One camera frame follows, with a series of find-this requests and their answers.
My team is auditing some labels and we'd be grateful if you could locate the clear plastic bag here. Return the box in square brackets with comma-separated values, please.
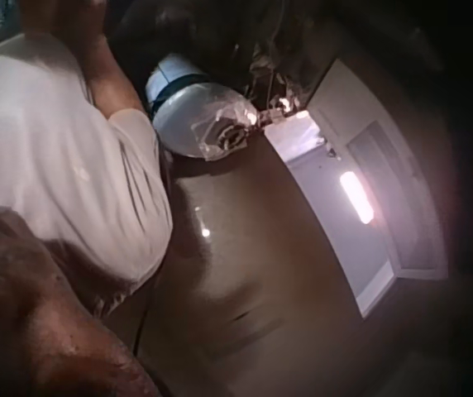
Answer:
[190, 98, 260, 161]

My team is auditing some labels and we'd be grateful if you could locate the large clear water bottle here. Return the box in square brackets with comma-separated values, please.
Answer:
[144, 52, 259, 158]

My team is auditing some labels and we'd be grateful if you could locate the white door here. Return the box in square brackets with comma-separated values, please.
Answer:
[308, 57, 449, 319]

